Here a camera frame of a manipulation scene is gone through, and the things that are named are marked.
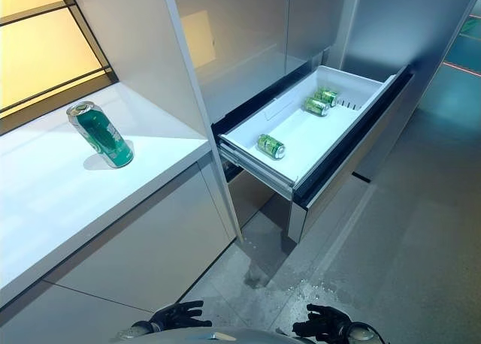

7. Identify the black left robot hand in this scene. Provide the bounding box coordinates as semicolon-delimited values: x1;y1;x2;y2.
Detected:
150;300;213;336

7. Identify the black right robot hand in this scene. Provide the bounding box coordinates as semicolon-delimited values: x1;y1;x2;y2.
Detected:
292;303;354;342

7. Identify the white fridge drawer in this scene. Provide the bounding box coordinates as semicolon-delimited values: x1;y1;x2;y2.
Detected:
219;65;407;201

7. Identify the stainless steel fridge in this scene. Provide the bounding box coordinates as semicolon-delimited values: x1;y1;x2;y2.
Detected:
159;0;475;246

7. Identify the grey robot torso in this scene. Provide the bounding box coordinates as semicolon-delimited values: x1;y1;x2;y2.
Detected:
123;327;316;344

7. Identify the white counter cabinet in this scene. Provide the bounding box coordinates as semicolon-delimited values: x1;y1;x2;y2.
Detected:
0;79;238;344

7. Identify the small green drink can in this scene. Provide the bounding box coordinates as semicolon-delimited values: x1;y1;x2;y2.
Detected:
256;133;286;160
304;96;331;117
314;88;340;107

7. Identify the tall green drink can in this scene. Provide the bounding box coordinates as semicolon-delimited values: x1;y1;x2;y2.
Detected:
66;101;135;170

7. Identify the black framed lit window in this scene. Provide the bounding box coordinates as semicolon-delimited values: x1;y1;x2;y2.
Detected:
0;0;120;137

